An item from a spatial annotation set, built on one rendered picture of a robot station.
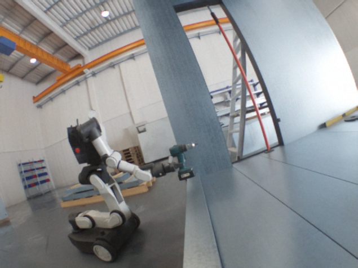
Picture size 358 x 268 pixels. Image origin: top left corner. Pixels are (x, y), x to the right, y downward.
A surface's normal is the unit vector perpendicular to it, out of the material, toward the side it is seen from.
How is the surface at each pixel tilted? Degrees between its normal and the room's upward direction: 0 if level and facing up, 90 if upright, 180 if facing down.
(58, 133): 90
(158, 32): 90
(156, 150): 78
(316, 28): 90
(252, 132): 90
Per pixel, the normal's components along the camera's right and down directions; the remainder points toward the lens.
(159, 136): -0.07, -0.22
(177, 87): -0.06, 0.00
